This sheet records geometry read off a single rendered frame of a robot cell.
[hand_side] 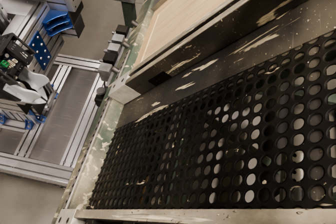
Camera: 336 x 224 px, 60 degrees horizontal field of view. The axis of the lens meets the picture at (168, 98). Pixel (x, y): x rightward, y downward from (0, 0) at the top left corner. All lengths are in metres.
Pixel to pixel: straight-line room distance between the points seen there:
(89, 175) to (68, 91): 1.10
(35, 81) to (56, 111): 1.35
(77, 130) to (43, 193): 0.44
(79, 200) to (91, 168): 0.10
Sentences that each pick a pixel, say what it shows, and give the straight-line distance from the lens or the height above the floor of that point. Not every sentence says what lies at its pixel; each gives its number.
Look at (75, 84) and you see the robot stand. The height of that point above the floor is 0.21.
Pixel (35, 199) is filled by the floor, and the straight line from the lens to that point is 2.03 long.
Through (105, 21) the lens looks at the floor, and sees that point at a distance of 2.68.
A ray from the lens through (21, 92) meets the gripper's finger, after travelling 0.61.
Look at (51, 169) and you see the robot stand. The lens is 1.80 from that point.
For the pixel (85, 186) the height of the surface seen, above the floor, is 0.90.
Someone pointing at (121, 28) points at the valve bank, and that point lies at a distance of 1.51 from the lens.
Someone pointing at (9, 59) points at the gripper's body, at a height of 1.44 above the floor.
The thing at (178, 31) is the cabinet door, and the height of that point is 1.11.
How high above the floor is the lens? 1.83
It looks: 59 degrees down
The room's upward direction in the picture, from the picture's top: straight up
